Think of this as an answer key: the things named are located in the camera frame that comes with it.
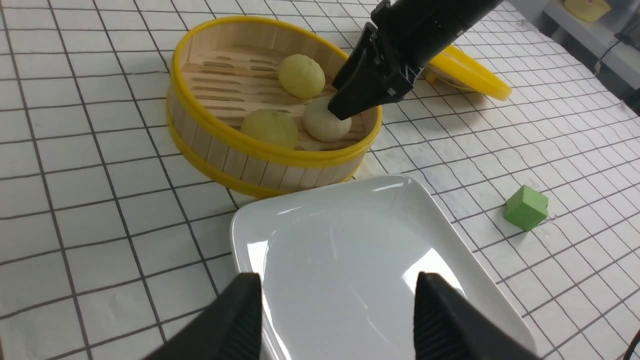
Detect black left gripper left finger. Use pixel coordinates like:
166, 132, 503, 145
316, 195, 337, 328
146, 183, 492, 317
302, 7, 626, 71
145, 272, 263, 360

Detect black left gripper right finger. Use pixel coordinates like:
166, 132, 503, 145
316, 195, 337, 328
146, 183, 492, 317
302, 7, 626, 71
413, 272, 539, 360

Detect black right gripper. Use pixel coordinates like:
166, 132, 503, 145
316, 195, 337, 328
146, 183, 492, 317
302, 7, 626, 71
327, 0, 502, 120

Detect beige steamed bun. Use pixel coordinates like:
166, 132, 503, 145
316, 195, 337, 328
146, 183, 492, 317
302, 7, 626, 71
302, 96, 352, 143

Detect pale yellow steamed bun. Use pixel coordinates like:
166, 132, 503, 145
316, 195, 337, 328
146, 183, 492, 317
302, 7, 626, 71
240, 109, 298, 150

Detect white square ceramic plate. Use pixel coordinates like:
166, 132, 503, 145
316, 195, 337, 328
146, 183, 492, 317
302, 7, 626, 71
230, 174, 537, 360

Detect yellow rimmed bamboo steamer lid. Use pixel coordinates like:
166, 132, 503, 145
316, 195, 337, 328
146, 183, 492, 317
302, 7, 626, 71
423, 45, 512, 101

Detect yellow rimmed bamboo steamer basket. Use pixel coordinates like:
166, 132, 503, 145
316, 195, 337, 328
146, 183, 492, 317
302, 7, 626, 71
166, 15, 383, 199

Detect green wooden cube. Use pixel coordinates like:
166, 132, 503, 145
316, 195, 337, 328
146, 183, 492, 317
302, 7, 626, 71
503, 184, 549, 231

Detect white grid tablecloth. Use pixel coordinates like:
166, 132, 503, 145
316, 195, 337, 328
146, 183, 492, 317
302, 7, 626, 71
0, 0, 640, 360

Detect yellow container on shelf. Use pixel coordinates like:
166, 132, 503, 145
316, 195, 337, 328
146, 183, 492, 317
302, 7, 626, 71
563, 0, 611, 23

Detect grey shelf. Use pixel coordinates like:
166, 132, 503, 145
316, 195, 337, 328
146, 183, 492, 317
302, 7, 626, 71
542, 0, 640, 89

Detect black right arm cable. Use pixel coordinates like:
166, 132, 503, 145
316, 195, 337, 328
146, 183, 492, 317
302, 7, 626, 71
594, 20, 640, 76

